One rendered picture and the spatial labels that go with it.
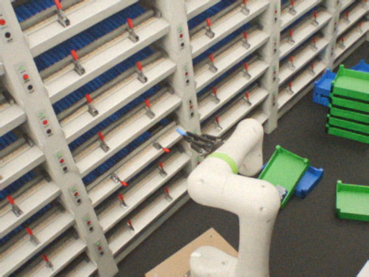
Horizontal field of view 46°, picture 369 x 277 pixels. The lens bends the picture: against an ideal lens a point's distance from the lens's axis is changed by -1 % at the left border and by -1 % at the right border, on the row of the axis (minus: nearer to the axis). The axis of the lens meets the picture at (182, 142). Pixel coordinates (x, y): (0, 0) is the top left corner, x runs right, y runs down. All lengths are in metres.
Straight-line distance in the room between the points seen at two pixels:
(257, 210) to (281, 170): 1.34
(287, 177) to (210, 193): 1.32
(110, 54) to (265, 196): 0.83
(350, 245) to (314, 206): 0.29
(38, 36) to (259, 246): 0.97
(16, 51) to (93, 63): 0.33
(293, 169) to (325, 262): 0.55
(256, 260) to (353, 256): 1.02
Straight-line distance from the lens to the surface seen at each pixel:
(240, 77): 2.50
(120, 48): 1.75
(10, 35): 1.46
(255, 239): 1.37
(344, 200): 2.61
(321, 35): 3.22
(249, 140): 1.60
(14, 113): 1.58
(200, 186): 1.30
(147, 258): 2.40
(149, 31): 1.83
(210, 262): 1.60
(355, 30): 3.74
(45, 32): 1.55
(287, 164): 2.60
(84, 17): 1.60
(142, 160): 2.08
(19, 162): 1.68
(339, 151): 2.88
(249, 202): 1.27
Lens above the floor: 1.98
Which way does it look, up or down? 42 degrees down
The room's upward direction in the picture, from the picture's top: 9 degrees counter-clockwise
